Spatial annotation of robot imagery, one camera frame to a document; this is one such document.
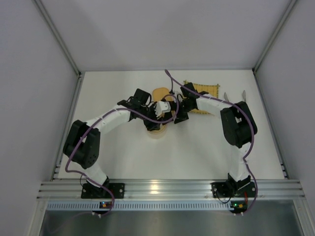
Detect orange oval box lid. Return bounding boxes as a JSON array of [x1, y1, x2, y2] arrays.
[[152, 87, 170, 102]]

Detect metal food tongs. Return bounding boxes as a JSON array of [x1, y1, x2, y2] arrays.
[[223, 90, 247, 102]]

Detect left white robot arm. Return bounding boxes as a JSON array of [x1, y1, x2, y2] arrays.
[[63, 89, 170, 198]]

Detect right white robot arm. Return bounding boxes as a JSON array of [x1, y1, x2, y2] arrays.
[[174, 83, 257, 196]]

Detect bamboo mat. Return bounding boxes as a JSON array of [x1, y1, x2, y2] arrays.
[[190, 83, 220, 115]]

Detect round steel bowl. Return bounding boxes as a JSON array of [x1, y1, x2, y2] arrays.
[[147, 124, 167, 139]]

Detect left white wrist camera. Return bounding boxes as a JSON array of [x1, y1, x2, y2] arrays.
[[155, 101, 171, 117]]

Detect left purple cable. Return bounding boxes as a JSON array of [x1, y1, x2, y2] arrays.
[[64, 93, 179, 217]]

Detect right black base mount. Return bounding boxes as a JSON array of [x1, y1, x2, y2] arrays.
[[211, 181, 256, 199]]

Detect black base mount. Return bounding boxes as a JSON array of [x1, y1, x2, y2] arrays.
[[211, 181, 256, 199], [81, 182, 125, 199]]

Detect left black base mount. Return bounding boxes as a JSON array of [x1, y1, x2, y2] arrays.
[[81, 182, 125, 199]]

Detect aluminium rail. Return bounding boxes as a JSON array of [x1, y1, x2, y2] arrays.
[[37, 179, 305, 201]]

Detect perforated cable tray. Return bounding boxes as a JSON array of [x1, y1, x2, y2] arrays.
[[46, 200, 244, 211]]

